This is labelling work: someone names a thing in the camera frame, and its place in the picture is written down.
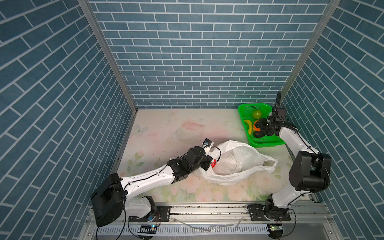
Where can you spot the green plastic basket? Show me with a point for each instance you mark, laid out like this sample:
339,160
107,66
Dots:
250,114

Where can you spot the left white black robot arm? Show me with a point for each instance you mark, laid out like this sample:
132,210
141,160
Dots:
116,194

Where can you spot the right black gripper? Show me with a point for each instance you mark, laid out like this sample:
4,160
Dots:
260,124

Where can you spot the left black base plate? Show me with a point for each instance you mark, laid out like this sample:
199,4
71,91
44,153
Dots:
159,213

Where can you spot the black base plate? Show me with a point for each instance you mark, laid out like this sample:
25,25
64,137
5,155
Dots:
260,213
159,213

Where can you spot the green fruit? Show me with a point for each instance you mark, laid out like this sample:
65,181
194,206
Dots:
257,114

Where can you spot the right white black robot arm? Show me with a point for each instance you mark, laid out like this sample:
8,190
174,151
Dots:
310,171

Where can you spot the red fruit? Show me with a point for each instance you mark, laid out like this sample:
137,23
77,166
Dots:
213,164

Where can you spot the white plastic bag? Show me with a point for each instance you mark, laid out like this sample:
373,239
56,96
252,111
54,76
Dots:
236,162

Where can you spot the white slotted cable duct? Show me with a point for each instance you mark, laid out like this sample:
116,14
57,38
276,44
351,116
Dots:
181,230

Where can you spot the aluminium front rail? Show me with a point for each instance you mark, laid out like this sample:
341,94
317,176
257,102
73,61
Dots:
309,221

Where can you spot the dark avocado fruit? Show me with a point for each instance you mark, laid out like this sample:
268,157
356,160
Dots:
258,134

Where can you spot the yellow banana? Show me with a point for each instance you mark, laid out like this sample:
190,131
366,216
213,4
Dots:
250,125

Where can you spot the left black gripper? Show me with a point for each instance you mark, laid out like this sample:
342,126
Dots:
208,160

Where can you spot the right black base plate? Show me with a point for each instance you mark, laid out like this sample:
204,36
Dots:
260,213

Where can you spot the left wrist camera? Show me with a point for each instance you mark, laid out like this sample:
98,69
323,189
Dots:
207,144

